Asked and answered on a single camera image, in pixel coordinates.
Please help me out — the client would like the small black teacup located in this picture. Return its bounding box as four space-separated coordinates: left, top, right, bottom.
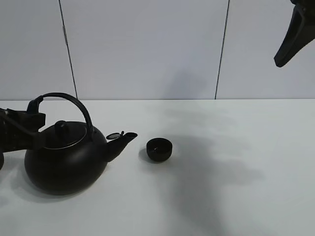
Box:
146 138 173 162

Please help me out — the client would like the black round teapot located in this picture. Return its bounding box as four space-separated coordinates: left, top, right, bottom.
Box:
24 92 138 195

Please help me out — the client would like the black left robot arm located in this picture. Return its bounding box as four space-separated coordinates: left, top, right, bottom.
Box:
0 96 46 167

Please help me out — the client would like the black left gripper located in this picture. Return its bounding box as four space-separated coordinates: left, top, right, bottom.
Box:
0 97 46 152

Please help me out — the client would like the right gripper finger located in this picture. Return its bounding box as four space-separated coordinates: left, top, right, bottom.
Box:
274 3 315 67

